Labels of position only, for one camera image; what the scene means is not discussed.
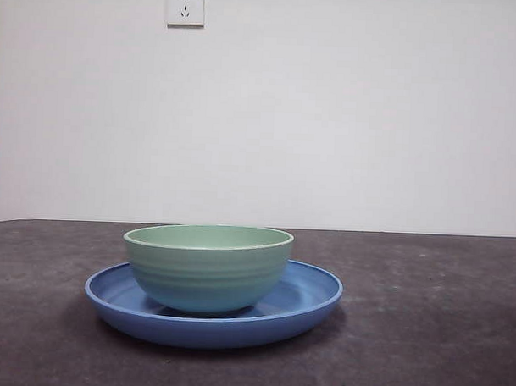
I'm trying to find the green ribbed bowl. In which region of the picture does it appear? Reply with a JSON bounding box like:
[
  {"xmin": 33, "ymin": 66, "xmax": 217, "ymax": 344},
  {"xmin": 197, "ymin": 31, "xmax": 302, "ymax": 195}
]
[{"xmin": 120, "ymin": 220, "xmax": 295, "ymax": 317}]

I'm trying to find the blue round plate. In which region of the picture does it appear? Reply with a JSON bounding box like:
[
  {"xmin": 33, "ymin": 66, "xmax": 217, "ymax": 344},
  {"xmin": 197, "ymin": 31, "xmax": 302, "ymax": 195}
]
[{"xmin": 81, "ymin": 251, "xmax": 346, "ymax": 355}]

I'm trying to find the white wall socket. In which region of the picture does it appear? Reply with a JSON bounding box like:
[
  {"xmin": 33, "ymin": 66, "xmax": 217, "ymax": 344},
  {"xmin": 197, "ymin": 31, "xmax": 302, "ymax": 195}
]
[{"xmin": 166, "ymin": 0, "xmax": 206, "ymax": 30}]

